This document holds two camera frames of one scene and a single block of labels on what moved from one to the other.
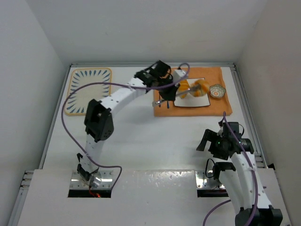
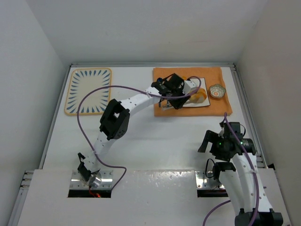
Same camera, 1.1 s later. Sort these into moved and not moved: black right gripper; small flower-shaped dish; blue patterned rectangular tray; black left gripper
Moved: black left gripper
Not moved: small flower-shaped dish; black right gripper; blue patterned rectangular tray
